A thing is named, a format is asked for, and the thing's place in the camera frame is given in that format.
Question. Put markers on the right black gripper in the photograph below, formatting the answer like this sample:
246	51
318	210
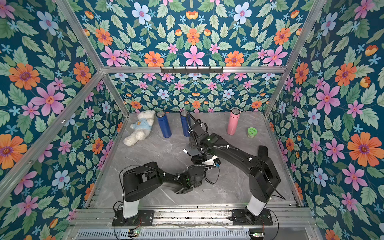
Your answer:
195	135

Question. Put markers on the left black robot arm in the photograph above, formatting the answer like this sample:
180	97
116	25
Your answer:
138	181

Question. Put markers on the pink thermos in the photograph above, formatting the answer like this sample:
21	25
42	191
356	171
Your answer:
233	121

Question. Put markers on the black oval case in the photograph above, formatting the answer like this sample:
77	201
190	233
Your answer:
263	152

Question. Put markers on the blue thermos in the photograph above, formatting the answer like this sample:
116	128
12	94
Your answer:
164	124
186	122

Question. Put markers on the white teddy bear toy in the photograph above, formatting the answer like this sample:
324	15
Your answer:
142	128

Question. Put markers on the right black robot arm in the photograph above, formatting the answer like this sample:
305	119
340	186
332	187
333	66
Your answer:
208	149

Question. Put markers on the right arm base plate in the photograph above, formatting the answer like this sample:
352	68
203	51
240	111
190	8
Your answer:
244	217

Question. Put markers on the green round lid container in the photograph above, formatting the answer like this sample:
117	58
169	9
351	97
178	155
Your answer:
252	132

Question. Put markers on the black hook rail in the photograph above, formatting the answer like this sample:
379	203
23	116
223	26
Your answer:
192	70

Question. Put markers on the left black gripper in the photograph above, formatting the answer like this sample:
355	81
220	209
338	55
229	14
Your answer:
199	159

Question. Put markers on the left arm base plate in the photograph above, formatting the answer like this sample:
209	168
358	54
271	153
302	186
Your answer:
143	218

